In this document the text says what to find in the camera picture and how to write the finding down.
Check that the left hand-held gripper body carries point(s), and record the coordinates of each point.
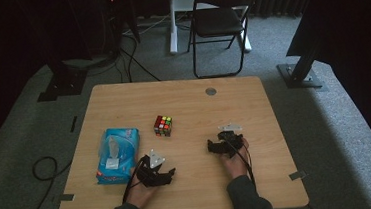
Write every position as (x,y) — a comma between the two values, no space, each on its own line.
(149,175)

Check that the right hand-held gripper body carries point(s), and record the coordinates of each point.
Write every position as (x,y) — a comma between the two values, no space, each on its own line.
(231,141)

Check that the blue tissue pack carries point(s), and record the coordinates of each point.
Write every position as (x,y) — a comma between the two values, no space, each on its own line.
(119,156)

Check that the white tissue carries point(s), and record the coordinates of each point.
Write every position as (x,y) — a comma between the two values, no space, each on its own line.
(113,147)

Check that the multicoloured puzzle cube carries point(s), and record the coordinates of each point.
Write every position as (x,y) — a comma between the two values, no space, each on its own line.
(163,125)

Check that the person's left hand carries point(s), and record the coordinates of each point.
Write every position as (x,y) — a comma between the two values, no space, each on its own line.
(140,193)

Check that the person's right hand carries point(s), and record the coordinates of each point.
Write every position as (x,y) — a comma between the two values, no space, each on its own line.
(235,165)

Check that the round grey table grommet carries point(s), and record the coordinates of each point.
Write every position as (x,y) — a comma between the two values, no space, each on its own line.
(211,91)

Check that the grey tape strip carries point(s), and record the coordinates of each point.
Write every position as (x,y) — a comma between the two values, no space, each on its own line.
(297,175)
(66,197)

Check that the black tape strip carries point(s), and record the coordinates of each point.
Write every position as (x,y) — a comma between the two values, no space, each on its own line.
(73,124)

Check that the black stand with bolted base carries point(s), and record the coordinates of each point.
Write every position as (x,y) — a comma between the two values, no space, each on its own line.
(300,75)

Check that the black folding chair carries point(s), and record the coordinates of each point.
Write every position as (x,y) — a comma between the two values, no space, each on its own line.
(217,21)

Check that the black stand with flat base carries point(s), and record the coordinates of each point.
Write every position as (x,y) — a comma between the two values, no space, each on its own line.
(63,82)

